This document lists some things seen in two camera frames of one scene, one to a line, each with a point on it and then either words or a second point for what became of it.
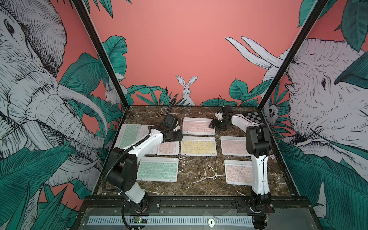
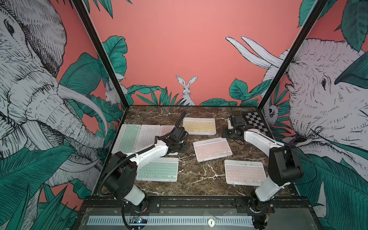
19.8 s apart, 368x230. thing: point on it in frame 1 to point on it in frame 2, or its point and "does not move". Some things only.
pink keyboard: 234,146 to 209,149
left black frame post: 103,52 does not move
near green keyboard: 159,169 does not move
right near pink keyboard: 239,172 does not move
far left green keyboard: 129,134 does not move
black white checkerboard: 254,117 does not move
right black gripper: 215,123 to 224,132
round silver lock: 211,223 does not move
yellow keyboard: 199,146 to 202,126
